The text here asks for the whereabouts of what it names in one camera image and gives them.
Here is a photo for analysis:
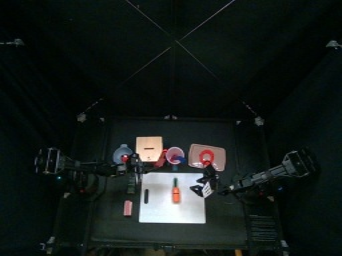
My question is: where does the orange toy carrot green top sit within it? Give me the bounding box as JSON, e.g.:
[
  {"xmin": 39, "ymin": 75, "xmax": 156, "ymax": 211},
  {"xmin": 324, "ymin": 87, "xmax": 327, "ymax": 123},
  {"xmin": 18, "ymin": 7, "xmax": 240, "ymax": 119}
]
[{"xmin": 172, "ymin": 177, "xmax": 181, "ymax": 204}]

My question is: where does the wooden box red front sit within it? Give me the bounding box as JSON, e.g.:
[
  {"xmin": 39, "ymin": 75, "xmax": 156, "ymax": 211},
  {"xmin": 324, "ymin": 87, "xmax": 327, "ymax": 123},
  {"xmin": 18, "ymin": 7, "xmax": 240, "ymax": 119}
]
[{"xmin": 134, "ymin": 135, "xmax": 164, "ymax": 163}]

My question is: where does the red plastic cup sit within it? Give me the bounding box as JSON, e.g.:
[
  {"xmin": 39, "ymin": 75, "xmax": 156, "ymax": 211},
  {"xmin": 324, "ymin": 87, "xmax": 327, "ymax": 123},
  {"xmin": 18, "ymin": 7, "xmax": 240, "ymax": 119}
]
[{"xmin": 164, "ymin": 146, "xmax": 185, "ymax": 166}]

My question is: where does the green striped toy block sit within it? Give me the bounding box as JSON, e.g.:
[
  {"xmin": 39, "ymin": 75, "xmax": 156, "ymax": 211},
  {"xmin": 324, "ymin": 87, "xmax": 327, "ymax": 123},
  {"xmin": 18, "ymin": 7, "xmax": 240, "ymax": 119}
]
[{"xmin": 125, "ymin": 173, "xmax": 137, "ymax": 195}]

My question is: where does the white cutting board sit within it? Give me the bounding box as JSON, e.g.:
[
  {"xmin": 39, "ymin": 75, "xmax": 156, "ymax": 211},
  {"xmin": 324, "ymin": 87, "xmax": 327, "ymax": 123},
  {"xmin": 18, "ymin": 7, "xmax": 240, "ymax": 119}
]
[{"xmin": 137, "ymin": 172, "xmax": 206, "ymax": 225}]

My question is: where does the pink rectangular block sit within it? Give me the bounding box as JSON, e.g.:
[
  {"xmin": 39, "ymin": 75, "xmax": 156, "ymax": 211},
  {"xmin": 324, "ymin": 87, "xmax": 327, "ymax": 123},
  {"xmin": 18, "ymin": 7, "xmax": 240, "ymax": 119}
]
[{"xmin": 122, "ymin": 199, "xmax": 133, "ymax": 217}]

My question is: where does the black ribbed panel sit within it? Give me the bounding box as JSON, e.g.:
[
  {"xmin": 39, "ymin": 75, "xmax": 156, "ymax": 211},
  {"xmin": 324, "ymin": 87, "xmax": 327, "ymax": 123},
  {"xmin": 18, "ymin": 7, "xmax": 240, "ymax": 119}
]
[{"xmin": 247, "ymin": 214, "xmax": 277, "ymax": 248}]

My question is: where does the grey-blue bowl with handle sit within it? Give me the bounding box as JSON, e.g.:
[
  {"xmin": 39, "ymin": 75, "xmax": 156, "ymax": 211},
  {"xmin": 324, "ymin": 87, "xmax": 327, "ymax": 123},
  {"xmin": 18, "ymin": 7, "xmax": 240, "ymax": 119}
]
[{"xmin": 110, "ymin": 143, "xmax": 134, "ymax": 168}]

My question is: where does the red ring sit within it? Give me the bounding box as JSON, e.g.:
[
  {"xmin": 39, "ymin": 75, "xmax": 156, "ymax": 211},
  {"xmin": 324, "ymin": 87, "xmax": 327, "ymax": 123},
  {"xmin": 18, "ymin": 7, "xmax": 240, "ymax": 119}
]
[{"xmin": 197, "ymin": 149, "xmax": 217, "ymax": 167}]

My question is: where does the pink tray with red ring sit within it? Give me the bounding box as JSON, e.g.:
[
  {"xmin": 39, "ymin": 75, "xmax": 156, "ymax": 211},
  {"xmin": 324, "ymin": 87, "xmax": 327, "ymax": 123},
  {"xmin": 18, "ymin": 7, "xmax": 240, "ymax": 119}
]
[{"xmin": 186, "ymin": 143, "xmax": 226, "ymax": 172}]

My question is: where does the grey vertical frame pole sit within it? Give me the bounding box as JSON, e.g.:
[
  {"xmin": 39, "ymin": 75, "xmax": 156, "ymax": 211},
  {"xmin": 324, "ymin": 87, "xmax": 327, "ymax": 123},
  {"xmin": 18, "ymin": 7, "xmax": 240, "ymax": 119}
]
[{"xmin": 166, "ymin": 0, "xmax": 176, "ymax": 118}]

